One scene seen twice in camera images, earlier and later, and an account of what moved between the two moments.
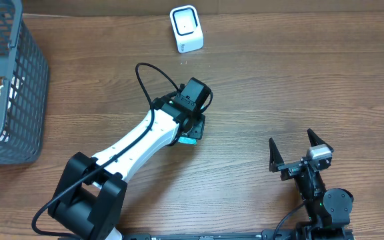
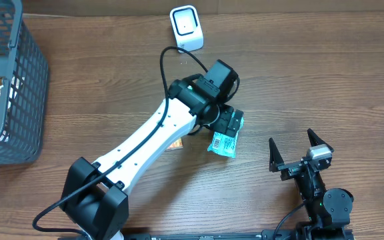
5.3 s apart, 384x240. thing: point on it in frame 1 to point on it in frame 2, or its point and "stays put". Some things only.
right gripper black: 290,169 stays put
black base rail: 264,235 stays put
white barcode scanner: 187,29 stays put
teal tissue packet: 187,141 to 222,144
